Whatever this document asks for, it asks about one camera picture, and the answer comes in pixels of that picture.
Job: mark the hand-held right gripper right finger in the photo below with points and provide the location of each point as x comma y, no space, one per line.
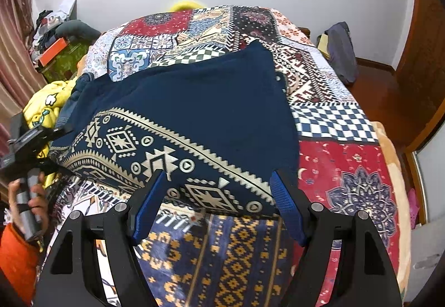
288,202

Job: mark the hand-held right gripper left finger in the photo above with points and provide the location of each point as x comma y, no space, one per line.
147,209

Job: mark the navy patterned garment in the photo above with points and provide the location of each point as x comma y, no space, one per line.
208,101

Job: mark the pile of mixed clothes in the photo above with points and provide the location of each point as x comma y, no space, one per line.
48,25

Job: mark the person's left hand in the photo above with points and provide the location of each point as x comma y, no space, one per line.
40,206

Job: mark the yellow printed garment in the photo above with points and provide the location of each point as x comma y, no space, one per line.
48,101

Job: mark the blue jeans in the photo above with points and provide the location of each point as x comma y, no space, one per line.
74,98

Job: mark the patchwork printed bedspread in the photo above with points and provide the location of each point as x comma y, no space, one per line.
347,171

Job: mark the green cloth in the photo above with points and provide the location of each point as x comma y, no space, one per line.
67,61

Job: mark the orange box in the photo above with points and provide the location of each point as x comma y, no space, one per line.
52,53

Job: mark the striped curtain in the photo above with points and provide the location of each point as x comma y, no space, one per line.
17,42

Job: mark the pink slipper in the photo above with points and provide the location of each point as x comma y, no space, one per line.
412,206

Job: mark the grey bolster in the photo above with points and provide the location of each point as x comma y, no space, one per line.
78,28

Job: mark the white cabinet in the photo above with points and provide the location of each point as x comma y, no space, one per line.
429,216

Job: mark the grey backpack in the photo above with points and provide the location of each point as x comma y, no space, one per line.
342,53

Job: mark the wooden door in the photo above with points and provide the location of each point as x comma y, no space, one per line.
424,49

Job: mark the yellow pillow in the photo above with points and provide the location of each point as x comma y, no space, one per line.
186,5

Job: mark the wooden bed frame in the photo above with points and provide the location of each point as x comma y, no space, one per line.
305,32

